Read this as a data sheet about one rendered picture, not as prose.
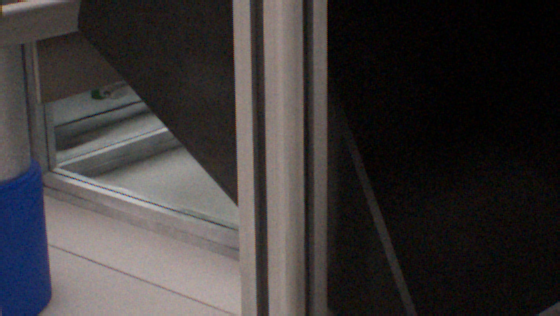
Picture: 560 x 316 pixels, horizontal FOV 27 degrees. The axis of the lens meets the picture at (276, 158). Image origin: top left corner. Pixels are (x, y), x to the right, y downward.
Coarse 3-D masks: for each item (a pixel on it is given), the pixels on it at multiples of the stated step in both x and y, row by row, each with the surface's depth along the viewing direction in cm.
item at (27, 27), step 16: (32, 0) 47; (48, 0) 47; (64, 0) 48; (80, 0) 48; (16, 16) 46; (32, 16) 46; (48, 16) 47; (64, 16) 48; (0, 32) 45; (16, 32) 46; (32, 32) 47; (48, 32) 47; (64, 32) 48; (0, 48) 46
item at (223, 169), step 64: (128, 0) 42; (192, 0) 39; (384, 0) 50; (448, 0) 47; (512, 0) 45; (128, 64) 43; (192, 64) 40; (384, 64) 49; (448, 64) 48; (512, 64) 45; (192, 128) 41; (384, 128) 45; (448, 128) 46; (512, 128) 46; (384, 192) 42; (448, 192) 43; (512, 192) 44; (384, 256) 34; (448, 256) 40; (512, 256) 41
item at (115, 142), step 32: (96, 96) 144; (128, 96) 140; (64, 128) 149; (96, 128) 145; (128, 128) 141; (160, 128) 137; (64, 160) 151; (96, 160) 147; (128, 160) 143; (160, 160) 139; (192, 160) 135; (128, 192) 144; (160, 192) 141; (192, 192) 137; (224, 192) 133; (224, 224) 135
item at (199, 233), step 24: (24, 0) 146; (24, 48) 149; (24, 72) 150; (48, 168) 155; (48, 192) 153; (72, 192) 150; (96, 192) 147; (120, 216) 145; (144, 216) 142; (168, 216) 139; (192, 216) 139; (192, 240) 137; (216, 240) 135
